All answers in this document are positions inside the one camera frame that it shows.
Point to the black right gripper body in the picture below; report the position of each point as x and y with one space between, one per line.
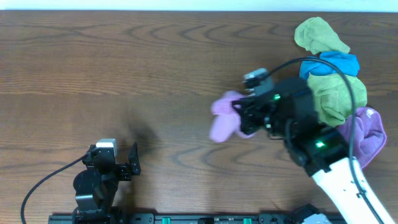
266 119

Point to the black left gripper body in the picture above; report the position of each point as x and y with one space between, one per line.
124 174

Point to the purple cloth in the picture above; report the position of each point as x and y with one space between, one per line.
226 122
370 136

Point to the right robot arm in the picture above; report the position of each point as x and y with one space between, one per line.
287 111

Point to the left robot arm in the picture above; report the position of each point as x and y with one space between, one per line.
96 186

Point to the lower green cloth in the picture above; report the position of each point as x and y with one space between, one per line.
331 98

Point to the green cloth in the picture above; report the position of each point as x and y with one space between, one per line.
331 98
317 36

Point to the upper green cloth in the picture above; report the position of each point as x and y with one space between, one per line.
317 36

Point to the blue cloth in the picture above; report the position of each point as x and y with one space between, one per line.
347 63

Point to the purple cloth in pile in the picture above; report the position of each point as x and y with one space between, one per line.
370 136

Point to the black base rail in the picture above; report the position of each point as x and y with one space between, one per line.
304 214

